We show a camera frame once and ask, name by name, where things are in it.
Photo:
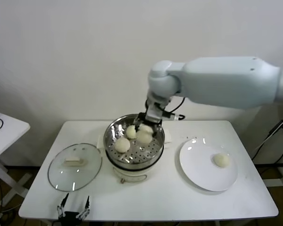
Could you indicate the white round plate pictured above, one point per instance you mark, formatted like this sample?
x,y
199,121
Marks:
x,y
202,169

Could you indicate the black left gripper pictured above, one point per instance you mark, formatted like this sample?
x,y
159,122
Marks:
x,y
72,216

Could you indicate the white steamed baozi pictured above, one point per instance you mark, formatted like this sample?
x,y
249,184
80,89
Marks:
x,y
131,132
143,137
122,144
221,160

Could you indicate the white side table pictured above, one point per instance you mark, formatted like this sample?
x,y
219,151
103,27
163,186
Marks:
x,y
9,134

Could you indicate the round glass lid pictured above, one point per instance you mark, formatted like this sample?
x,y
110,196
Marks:
x,y
61,179

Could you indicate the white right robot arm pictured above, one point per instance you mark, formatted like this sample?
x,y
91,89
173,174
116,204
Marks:
x,y
226,80

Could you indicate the stainless steel steamer basket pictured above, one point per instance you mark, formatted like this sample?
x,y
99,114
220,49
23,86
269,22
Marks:
x,y
136,160

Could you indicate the steel steamer pot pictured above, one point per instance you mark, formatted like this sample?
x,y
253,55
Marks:
x,y
132,176

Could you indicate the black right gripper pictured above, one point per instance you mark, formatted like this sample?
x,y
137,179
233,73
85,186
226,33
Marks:
x,y
142,118

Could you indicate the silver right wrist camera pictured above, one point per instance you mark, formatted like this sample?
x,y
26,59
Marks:
x,y
154,113

